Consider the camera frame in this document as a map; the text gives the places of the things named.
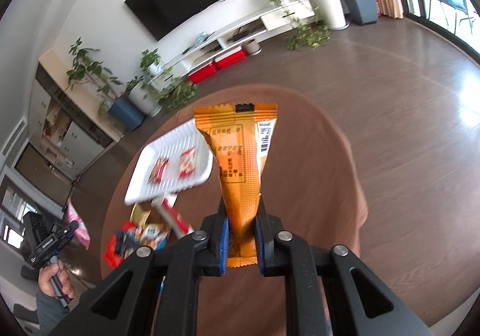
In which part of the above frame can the left hand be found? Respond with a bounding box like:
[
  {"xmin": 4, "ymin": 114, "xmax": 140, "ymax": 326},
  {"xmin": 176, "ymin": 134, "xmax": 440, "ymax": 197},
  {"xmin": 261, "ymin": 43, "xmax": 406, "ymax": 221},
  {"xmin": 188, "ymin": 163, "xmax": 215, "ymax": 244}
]
[{"xmin": 37, "ymin": 260, "xmax": 75, "ymax": 303}]

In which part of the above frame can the white plastic tray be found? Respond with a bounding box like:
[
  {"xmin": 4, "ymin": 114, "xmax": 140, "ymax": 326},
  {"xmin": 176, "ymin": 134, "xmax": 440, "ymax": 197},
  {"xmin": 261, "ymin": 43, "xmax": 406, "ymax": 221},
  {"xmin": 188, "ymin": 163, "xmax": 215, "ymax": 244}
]
[{"xmin": 124, "ymin": 119, "xmax": 213, "ymax": 205}]

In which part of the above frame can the brown tablecloth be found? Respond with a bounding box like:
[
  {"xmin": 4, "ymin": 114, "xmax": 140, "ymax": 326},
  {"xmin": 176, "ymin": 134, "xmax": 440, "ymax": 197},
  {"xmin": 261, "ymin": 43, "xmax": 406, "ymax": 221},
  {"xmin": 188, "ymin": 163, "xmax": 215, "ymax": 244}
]
[{"xmin": 98, "ymin": 83, "xmax": 370, "ymax": 336}]

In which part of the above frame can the blue yellow cake snack bag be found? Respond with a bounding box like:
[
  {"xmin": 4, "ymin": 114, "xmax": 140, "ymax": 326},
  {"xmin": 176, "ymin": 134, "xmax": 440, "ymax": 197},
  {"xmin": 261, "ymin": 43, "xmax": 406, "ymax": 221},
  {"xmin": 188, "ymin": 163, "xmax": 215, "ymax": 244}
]
[{"xmin": 127, "ymin": 223, "xmax": 171, "ymax": 251}]

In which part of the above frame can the white tv console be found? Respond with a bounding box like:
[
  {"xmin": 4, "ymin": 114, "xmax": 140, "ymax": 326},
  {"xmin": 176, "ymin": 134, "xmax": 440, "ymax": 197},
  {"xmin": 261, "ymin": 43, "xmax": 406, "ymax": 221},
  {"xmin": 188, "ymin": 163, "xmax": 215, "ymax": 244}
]
[{"xmin": 165, "ymin": 0, "xmax": 315, "ymax": 76}]

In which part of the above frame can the pink snack bag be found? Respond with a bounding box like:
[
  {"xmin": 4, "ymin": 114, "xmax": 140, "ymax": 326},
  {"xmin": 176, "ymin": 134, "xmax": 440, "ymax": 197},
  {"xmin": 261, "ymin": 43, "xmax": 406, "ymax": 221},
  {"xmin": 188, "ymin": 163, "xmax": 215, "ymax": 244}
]
[{"xmin": 67, "ymin": 198, "xmax": 91, "ymax": 250}]

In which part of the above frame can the small white pot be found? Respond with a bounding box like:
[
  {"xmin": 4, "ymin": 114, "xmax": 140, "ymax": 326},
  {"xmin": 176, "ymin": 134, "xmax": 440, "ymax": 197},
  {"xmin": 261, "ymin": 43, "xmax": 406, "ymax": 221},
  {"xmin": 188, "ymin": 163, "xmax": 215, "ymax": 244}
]
[{"xmin": 241, "ymin": 39, "xmax": 261, "ymax": 56}]

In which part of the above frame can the trailing ivy plant on floor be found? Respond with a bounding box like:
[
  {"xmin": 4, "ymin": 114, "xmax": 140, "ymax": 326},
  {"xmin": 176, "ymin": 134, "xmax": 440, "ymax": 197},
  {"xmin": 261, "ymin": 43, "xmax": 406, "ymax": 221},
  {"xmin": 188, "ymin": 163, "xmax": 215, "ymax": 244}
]
[{"xmin": 287, "ymin": 18, "xmax": 330, "ymax": 50}]

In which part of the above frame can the white red floral snack packet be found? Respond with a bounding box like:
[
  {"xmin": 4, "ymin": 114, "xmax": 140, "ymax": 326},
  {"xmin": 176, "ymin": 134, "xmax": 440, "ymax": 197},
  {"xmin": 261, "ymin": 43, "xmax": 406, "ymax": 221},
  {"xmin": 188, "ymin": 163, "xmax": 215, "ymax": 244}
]
[{"xmin": 151, "ymin": 193, "xmax": 194, "ymax": 239}]

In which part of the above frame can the orange snack bag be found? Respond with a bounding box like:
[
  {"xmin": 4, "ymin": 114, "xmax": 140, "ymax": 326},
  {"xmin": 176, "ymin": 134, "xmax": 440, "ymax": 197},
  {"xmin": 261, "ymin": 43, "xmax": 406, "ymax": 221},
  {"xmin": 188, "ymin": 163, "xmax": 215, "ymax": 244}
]
[{"xmin": 193, "ymin": 103, "xmax": 278, "ymax": 268}]

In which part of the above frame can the white wood wall cabinet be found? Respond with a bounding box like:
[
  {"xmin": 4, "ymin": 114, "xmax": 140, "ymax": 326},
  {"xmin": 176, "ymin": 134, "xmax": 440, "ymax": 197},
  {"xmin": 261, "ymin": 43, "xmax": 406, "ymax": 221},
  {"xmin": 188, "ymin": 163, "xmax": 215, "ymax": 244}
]
[{"xmin": 28, "ymin": 49, "xmax": 123, "ymax": 180}]

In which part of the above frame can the red storage box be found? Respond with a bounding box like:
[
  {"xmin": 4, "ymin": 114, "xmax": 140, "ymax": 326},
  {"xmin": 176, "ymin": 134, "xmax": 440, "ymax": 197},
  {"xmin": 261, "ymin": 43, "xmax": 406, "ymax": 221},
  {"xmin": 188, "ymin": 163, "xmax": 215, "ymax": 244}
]
[
  {"xmin": 188, "ymin": 62, "xmax": 218, "ymax": 84},
  {"xmin": 213, "ymin": 47, "xmax": 248, "ymax": 70}
]

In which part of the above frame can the left red storage box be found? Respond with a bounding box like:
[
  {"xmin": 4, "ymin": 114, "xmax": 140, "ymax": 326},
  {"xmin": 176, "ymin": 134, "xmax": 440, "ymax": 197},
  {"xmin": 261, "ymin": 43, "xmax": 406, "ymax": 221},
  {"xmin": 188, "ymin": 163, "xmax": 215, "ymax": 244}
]
[{"xmin": 188, "ymin": 62, "xmax": 218, "ymax": 84}]

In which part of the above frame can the right red storage box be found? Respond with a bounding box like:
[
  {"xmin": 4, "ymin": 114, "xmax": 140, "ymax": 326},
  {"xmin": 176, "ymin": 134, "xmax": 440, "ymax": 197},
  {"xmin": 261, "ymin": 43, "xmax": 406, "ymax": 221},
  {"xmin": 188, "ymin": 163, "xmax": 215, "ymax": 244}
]
[{"xmin": 213, "ymin": 47, "xmax": 248, "ymax": 70}]

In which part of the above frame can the gold snack bar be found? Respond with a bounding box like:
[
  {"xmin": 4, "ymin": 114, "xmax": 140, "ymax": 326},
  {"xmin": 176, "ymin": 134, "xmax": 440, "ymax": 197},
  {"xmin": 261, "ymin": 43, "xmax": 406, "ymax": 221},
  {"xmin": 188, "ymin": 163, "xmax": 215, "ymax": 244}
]
[{"xmin": 129, "ymin": 203, "xmax": 151, "ymax": 228}]

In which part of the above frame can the small red gold snack packet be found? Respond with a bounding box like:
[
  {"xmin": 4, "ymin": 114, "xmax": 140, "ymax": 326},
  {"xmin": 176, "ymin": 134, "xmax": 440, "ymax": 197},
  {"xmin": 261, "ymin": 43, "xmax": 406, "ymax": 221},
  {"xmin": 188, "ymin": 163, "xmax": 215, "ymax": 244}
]
[{"xmin": 148, "ymin": 156, "xmax": 169, "ymax": 183}]

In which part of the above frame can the white ribbed planter with plant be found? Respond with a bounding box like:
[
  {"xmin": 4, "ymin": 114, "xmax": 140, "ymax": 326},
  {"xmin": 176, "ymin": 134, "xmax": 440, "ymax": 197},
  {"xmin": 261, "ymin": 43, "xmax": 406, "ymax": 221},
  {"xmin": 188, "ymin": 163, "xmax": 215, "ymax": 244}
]
[{"xmin": 125, "ymin": 76, "xmax": 161, "ymax": 117}]

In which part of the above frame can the red snack bag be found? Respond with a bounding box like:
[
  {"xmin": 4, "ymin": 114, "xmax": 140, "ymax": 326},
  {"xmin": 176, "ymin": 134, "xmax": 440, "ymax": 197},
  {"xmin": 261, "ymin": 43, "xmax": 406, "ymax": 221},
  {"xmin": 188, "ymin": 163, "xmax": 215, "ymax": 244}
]
[{"xmin": 103, "ymin": 222, "xmax": 137, "ymax": 269}]

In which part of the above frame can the blue planter with tree left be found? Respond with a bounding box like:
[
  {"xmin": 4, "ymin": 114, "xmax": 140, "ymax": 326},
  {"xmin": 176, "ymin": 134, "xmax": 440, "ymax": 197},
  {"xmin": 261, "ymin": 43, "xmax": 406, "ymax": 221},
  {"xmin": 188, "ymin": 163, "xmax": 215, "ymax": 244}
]
[{"xmin": 67, "ymin": 37, "xmax": 145, "ymax": 131}]

